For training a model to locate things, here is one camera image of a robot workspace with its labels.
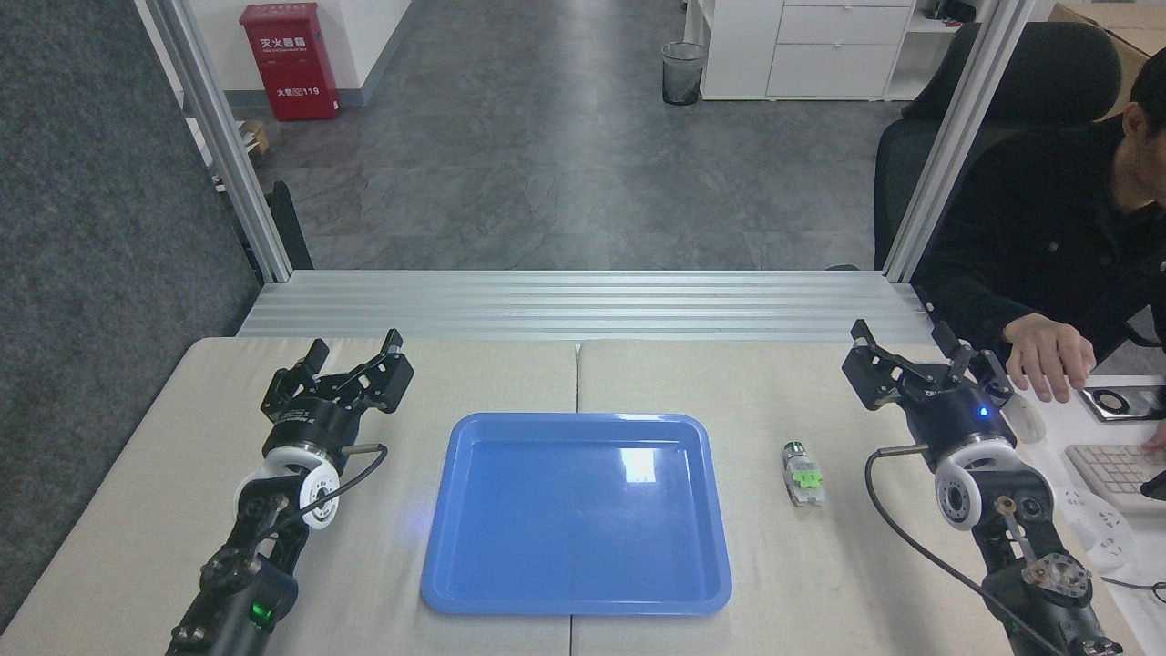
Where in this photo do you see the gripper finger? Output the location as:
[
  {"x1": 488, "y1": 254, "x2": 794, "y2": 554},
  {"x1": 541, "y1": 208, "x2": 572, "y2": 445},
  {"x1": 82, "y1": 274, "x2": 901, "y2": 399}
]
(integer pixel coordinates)
[
  {"x1": 328, "y1": 329, "x2": 416, "y2": 415},
  {"x1": 930, "y1": 318, "x2": 1015, "y2": 399},
  {"x1": 261, "y1": 339, "x2": 332, "y2": 413},
  {"x1": 840, "y1": 318, "x2": 923, "y2": 410}
]

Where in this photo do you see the white drawer cabinet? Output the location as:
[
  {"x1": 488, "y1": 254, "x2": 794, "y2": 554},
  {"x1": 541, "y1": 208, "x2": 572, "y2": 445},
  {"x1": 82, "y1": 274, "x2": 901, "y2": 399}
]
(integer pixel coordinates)
[{"x1": 683, "y1": 0, "x2": 923, "y2": 103}]

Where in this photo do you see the white power strip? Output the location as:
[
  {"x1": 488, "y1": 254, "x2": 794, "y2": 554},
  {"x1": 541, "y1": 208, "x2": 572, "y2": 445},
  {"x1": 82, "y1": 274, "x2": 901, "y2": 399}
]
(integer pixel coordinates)
[{"x1": 1048, "y1": 484, "x2": 1136, "y2": 571}]

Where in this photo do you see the silver aluminium rail bed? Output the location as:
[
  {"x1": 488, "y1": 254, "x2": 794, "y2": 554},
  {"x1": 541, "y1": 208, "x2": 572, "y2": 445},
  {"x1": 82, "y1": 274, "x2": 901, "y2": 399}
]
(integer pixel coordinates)
[{"x1": 236, "y1": 269, "x2": 954, "y2": 345}]

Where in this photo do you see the person's right hand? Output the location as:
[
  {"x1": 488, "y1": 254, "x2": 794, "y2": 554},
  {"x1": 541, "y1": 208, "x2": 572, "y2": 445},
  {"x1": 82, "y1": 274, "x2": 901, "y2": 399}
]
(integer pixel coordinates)
[{"x1": 1001, "y1": 313, "x2": 1098, "y2": 405}]

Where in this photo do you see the grey mesh waste bin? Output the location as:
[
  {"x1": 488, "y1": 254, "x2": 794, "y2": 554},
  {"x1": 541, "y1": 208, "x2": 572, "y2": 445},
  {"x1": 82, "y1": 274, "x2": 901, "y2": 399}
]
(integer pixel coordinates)
[{"x1": 660, "y1": 41, "x2": 709, "y2": 107}]

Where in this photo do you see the black upright panel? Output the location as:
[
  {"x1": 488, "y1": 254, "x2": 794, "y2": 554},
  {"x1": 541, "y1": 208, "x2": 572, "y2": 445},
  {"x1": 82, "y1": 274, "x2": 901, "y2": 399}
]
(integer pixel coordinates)
[{"x1": 263, "y1": 179, "x2": 316, "y2": 272}]

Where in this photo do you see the white computer mouse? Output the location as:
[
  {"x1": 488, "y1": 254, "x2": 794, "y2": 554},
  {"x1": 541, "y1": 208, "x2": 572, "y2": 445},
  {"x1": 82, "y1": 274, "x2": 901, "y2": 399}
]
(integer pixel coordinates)
[{"x1": 1004, "y1": 392, "x2": 1049, "y2": 446}]

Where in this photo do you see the brown cardboard box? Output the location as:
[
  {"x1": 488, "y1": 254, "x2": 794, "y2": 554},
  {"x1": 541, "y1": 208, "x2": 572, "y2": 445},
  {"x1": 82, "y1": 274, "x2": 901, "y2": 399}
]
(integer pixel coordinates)
[{"x1": 1048, "y1": 2, "x2": 1166, "y2": 121}]

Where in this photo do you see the person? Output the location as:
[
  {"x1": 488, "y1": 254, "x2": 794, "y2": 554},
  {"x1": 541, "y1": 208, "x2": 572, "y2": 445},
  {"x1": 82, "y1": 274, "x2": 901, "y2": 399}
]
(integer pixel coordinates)
[{"x1": 914, "y1": 46, "x2": 1166, "y2": 365}]

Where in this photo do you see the silver aluminium post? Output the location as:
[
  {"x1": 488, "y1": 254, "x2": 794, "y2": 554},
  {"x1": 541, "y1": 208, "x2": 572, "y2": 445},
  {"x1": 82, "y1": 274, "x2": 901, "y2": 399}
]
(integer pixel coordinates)
[
  {"x1": 144, "y1": 0, "x2": 295, "y2": 284},
  {"x1": 881, "y1": 0, "x2": 1037, "y2": 284}
]

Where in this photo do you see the black phone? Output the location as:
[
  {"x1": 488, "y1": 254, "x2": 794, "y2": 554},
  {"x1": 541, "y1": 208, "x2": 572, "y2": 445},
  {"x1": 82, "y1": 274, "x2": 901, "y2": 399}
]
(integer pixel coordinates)
[{"x1": 1079, "y1": 384, "x2": 1166, "y2": 424}]

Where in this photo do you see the thin black desk cable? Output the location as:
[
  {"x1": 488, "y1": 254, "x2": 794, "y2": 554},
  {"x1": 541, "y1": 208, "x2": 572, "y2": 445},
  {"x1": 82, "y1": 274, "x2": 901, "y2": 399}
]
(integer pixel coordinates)
[{"x1": 1100, "y1": 575, "x2": 1166, "y2": 604}]

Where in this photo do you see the black office chair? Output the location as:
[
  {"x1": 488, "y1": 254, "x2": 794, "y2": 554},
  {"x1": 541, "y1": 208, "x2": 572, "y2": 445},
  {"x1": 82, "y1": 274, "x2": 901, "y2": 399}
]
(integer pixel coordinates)
[{"x1": 873, "y1": 20, "x2": 1123, "y2": 271}]

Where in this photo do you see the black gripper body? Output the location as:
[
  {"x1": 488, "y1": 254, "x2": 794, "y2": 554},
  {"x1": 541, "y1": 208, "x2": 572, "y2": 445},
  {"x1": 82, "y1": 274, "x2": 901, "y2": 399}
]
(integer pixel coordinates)
[
  {"x1": 904, "y1": 381, "x2": 1018, "y2": 467},
  {"x1": 261, "y1": 394, "x2": 365, "y2": 456}
]

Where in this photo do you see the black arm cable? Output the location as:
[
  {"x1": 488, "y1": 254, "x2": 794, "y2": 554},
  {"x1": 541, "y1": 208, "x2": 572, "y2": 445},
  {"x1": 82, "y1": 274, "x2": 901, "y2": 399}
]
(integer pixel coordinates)
[
  {"x1": 864, "y1": 444, "x2": 1069, "y2": 656},
  {"x1": 273, "y1": 443, "x2": 390, "y2": 538}
]

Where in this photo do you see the blue plastic tray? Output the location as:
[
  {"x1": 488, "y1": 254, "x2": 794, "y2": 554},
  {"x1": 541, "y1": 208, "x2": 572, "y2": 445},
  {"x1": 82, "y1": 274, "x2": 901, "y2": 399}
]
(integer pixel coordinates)
[{"x1": 420, "y1": 412, "x2": 733, "y2": 616}]

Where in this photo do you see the red fire extinguisher box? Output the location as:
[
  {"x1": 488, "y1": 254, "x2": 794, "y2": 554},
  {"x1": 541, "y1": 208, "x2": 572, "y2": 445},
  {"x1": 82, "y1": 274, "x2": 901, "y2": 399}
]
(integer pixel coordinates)
[{"x1": 239, "y1": 2, "x2": 342, "y2": 123}]

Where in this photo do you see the white keyboard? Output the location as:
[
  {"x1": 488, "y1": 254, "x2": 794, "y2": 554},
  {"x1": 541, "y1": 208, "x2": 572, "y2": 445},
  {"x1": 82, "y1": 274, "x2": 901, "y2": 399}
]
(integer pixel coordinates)
[{"x1": 1063, "y1": 441, "x2": 1166, "y2": 514}]

